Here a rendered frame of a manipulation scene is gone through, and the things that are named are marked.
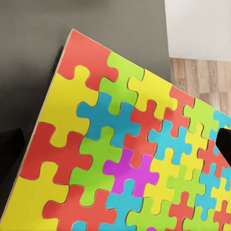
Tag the desk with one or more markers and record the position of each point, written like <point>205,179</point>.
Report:
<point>33,34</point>

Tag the jigsaw puzzle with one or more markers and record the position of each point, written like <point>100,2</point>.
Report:
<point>118,148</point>

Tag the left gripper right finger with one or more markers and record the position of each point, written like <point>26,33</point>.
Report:
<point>223,142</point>

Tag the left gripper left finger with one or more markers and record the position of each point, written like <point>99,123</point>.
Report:
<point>11,144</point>

